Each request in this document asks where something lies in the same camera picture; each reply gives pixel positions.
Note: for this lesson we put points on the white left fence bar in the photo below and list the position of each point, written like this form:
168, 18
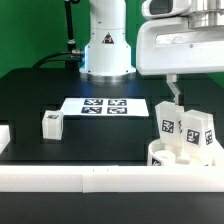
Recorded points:
4, 137

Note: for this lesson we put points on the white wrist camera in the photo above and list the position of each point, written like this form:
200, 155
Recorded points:
153, 9

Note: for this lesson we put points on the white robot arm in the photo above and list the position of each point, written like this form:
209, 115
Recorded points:
108, 56

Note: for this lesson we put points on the white round stool seat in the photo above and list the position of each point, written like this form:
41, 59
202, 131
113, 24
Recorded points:
160, 154

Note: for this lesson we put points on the white marker sheet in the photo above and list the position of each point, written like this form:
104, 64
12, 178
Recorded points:
105, 107

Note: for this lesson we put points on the black pole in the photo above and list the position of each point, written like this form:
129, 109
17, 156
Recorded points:
71, 44

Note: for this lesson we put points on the white fence bar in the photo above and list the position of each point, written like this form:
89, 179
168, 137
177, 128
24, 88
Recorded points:
4, 137
118, 179

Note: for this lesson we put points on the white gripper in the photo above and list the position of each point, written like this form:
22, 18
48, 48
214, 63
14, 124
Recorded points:
169, 47

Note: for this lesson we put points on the white front fence bar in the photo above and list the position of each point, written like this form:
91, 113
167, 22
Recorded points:
118, 179

